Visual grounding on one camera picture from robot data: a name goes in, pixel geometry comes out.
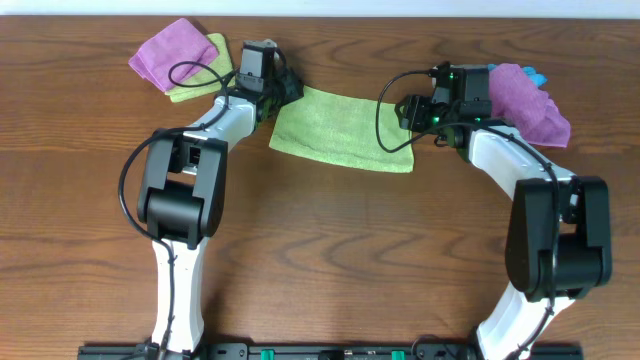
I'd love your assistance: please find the crumpled purple cloth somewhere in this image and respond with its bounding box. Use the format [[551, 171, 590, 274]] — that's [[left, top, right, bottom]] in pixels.
[[489, 70, 571, 148]]

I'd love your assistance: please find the right black cable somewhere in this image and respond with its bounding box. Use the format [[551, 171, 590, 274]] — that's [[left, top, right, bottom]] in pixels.
[[374, 68, 561, 360]]

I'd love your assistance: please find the black cable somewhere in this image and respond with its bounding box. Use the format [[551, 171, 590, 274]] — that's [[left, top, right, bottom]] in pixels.
[[117, 60, 239, 360], [374, 68, 561, 360]]

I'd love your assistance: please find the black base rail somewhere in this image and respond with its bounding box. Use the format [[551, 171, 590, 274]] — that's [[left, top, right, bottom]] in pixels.
[[77, 341, 585, 360]]

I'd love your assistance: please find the green microfiber cloth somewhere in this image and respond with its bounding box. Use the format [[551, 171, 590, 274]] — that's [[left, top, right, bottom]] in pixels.
[[269, 86, 414, 173]]

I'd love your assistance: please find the blue cloth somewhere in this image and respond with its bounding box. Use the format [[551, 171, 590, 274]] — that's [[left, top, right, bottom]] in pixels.
[[487, 63, 548, 87]]

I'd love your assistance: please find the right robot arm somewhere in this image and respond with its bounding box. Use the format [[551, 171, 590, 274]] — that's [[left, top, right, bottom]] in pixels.
[[395, 62, 613, 359]]

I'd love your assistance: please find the left black cable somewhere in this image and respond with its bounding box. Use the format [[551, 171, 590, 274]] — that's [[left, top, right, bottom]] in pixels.
[[117, 60, 239, 360]]

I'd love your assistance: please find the folded green cloth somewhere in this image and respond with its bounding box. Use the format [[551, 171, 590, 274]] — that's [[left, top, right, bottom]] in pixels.
[[166, 33, 233, 103]]

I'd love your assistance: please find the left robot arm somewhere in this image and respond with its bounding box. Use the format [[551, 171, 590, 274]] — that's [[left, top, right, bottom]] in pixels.
[[137, 67, 303, 359]]

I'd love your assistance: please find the folded purple cloth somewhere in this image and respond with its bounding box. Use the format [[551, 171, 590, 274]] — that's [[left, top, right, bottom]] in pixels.
[[128, 18, 219, 92]]

